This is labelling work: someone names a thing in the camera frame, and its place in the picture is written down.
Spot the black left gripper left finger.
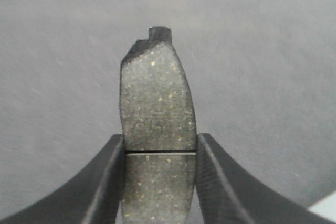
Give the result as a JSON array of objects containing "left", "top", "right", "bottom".
[{"left": 1, "top": 134, "right": 125, "bottom": 223}]

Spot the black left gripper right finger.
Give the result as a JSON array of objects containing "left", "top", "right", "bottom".
[{"left": 196, "top": 133, "right": 331, "bottom": 223}]

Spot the brake pad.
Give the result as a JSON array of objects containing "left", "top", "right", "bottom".
[{"left": 119, "top": 26, "right": 197, "bottom": 223}]

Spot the grey conveyor belt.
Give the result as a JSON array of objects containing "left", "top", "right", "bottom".
[{"left": 1, "top": 0, "right": 335, "bottom": 217}]

